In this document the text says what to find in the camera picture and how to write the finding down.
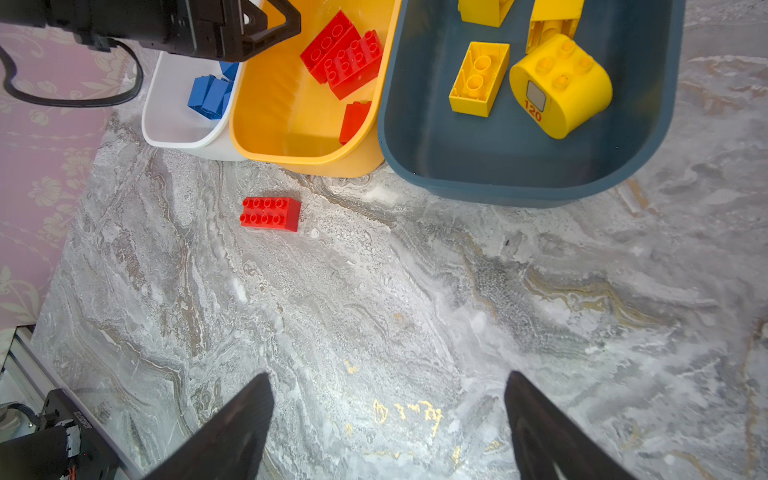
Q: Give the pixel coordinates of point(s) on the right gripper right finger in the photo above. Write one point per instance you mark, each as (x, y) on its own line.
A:
(546, 443)

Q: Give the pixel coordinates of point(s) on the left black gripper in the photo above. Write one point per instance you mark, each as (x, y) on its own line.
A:
(233, 31)

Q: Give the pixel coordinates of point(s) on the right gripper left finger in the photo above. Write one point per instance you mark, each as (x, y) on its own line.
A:
(231, 444)

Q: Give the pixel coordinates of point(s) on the blue long lego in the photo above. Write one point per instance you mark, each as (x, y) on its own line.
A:
(229, 70)

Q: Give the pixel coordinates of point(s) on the blue square lego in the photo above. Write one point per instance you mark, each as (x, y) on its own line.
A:
(200, 88)

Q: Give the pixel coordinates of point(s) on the yellow plastic container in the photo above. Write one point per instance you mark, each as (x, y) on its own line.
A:
(282, 115)

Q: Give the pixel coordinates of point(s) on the red long lego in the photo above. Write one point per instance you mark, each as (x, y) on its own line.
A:
(353, 67)

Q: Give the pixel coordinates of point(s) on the white plastic container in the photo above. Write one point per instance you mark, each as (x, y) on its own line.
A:
(168, 122)

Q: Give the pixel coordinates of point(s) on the small red lego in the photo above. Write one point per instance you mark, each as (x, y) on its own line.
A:
(354, 117)

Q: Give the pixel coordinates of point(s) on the small yellow lego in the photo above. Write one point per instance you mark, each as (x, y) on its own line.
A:
(479, 78)

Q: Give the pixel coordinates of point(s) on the dark teal plastic container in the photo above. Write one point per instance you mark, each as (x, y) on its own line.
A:
(505, 159)

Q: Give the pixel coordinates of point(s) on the yellow long lego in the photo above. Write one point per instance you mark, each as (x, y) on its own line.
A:
(560, 86)

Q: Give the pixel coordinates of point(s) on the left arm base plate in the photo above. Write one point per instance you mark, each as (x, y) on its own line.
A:
(64, 444)

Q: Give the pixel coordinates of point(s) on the aluminium front rail frame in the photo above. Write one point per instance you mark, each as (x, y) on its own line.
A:
(25, 377)

